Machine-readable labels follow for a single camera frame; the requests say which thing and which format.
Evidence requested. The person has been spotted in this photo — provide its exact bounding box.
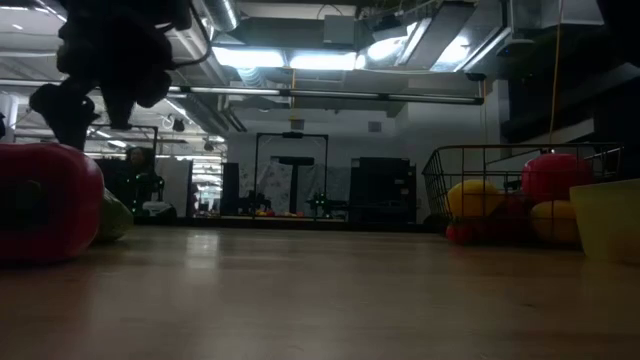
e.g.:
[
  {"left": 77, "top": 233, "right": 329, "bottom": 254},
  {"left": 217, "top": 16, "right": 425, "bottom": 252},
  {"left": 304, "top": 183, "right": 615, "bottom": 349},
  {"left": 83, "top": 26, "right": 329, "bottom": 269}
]
[{"left": 124, "top": 145, "right": 166, "bottom": 211}]

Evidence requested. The black cabinet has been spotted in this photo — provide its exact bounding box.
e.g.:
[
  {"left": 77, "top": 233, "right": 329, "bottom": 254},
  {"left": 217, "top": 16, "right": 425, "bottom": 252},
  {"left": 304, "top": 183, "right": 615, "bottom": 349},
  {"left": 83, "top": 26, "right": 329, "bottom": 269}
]
[{"left": 348, "top": 156, "right": 418, "bottom": 225}]

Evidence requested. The yellow toy lemon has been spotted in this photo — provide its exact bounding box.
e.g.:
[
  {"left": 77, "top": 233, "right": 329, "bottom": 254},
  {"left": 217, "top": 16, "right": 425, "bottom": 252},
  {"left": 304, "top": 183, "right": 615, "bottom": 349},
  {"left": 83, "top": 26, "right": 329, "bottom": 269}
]
[{"left": 446, "top": 178, "right": 504, "bottom": 220}]

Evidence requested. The green toy pepper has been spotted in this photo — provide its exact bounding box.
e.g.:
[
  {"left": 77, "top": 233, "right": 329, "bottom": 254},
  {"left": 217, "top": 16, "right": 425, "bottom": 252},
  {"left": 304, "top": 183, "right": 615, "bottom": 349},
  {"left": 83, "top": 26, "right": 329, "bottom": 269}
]
[{"left": 97, "top": 188, "right": 135, "bottom": 245}]

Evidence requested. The black T-shaped stand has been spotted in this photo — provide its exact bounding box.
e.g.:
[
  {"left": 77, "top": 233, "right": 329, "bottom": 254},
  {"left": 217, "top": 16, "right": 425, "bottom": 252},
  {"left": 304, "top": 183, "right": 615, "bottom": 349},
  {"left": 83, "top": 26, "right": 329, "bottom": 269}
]
[{"left": 272, "top": 155, "right": 316, "bottom": 215}]

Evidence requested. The white partition panel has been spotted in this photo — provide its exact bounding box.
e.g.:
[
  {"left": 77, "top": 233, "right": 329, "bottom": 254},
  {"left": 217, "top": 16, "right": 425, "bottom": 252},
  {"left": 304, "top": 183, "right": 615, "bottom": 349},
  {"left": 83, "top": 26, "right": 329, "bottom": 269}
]
[{"left": 154, "top": 157, "right": 194, "bottom": 217}]

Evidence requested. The long ceiling light rail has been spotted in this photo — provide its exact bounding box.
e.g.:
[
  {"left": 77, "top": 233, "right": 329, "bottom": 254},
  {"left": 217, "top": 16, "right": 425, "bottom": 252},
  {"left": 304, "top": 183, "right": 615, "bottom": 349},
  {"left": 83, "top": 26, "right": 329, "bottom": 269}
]
[{"left": 0, "top": 78, "right": 485, "bottom": 106}]

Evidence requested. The grey ceiling box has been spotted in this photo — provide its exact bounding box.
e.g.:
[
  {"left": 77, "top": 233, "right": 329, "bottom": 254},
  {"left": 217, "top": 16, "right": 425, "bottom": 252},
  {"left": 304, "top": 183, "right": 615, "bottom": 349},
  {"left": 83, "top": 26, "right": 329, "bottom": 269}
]
[{"left": 322, "top": 14, "right": 357, "bottom": 46}]

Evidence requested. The bright ceiling light panel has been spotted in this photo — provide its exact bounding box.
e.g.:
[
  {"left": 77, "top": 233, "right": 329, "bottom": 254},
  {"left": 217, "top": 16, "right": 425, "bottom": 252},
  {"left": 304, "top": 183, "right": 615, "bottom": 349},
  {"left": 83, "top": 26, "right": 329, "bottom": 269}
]
[
  {"left": 289, "top": 52, "right": 359, "bottom": 71},
  {"left": 212, "top": 46, "right": 286, "bottom": 69}
]

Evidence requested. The yellow-green plastic tray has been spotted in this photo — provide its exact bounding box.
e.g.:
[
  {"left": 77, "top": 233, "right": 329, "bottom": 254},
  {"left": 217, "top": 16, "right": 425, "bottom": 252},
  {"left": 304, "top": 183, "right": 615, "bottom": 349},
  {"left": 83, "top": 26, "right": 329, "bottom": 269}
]
[{"left": 569, "top": 178, "right": 640, "bottom": 265}]

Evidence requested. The yellow-orange toy fruit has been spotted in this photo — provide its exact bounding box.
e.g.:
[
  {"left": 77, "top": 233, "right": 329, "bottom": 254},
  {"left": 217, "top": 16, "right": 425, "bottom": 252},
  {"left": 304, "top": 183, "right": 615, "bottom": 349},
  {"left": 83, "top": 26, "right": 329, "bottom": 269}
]
[{"left": 528, "top": 199, "right": 582, "bottom": 245}]

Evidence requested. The yellow hanging cable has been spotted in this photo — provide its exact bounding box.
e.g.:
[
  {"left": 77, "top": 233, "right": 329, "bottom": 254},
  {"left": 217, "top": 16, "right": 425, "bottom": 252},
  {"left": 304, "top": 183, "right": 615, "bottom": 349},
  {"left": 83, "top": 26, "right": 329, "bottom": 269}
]
[{"left": 548, "top": 0, "right": 564, "bottom": 146}]

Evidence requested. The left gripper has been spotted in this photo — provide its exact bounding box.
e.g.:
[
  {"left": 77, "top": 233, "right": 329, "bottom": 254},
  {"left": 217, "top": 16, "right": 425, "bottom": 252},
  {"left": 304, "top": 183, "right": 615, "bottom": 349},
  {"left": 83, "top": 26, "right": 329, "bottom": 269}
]
[{"left": 29, "top": 22, "right": 176, "bottom": 151}]

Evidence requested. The large orange-red toy tomato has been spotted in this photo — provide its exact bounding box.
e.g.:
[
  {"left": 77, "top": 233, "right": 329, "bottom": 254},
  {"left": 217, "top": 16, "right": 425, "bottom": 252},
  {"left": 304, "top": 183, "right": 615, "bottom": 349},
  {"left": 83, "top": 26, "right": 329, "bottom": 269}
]
[{"left": 520, "top": 152, "right": 595, "bottom": 202}]

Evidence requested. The large red bell pepper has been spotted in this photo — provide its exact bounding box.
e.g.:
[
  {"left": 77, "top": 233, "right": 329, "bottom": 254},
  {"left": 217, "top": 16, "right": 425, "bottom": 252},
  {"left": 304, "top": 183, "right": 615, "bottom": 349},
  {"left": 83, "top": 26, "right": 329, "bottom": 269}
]
[{"left": 0, "top": 142, "right": 106, "bottom": 262}]

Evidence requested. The dark red toy fruit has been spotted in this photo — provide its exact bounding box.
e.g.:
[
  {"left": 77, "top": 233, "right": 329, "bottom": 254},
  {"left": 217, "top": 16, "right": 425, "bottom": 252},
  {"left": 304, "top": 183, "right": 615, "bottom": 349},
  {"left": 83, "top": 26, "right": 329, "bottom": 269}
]
[{"left": 487, "top": 199, "right": 532, "bottom": 241}]

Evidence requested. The black upright speaker box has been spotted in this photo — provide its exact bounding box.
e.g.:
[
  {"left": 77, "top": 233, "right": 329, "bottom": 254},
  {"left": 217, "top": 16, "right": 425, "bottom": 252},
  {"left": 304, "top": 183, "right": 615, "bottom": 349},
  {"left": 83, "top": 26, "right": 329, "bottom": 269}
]
[{"left": 219, "top": 162, "right": 240, "bottom": 217}]

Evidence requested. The ribbed ventilation duct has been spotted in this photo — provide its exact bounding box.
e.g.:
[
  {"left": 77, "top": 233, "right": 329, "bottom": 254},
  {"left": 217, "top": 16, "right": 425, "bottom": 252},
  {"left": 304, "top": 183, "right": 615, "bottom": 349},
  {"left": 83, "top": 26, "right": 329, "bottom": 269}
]
[{"left": 167, "top": 29, "right": 249, "bottom": 134}]

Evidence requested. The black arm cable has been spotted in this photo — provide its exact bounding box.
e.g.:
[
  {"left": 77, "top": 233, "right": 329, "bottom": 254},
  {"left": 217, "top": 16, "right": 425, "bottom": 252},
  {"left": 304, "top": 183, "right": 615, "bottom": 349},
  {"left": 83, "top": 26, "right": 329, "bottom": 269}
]
[{"left": 169, "top": 0, "right": 214, "bottom": 70}]

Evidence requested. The wire mesh basket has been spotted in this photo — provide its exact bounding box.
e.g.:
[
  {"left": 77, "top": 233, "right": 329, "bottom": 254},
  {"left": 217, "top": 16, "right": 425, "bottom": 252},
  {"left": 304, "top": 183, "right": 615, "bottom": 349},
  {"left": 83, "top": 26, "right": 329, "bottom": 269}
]
[{"left": 422, "top": 143, "right": 626, "bottom": 246}]

